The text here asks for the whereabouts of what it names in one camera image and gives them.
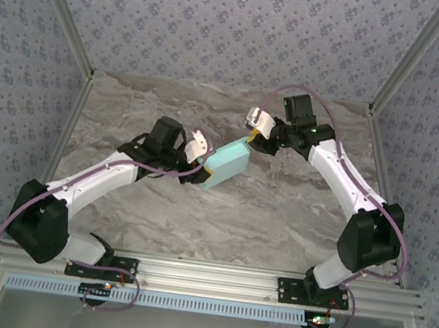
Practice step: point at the mint green paper box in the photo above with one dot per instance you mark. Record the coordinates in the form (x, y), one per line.
(228, 161)

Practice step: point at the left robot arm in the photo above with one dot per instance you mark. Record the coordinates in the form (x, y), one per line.
(91, 183)

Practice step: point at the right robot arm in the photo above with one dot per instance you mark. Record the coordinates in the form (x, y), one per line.
(339, 179)

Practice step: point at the small circuit board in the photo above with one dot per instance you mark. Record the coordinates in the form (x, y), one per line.
(320, 323)
(95, 291)

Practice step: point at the aluminium side rail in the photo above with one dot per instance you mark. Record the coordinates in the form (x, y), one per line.
(55, 150)
(383, 181)

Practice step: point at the wide aluminium base rail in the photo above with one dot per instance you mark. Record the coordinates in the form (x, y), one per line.
(208, 278)

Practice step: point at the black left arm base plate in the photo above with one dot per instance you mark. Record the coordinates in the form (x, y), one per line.
(124, 269)

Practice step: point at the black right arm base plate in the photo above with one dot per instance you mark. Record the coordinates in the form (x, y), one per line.
(287, 292)

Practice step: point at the aluminium frame post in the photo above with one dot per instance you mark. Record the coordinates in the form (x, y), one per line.
(416, 56)
(61, 10)

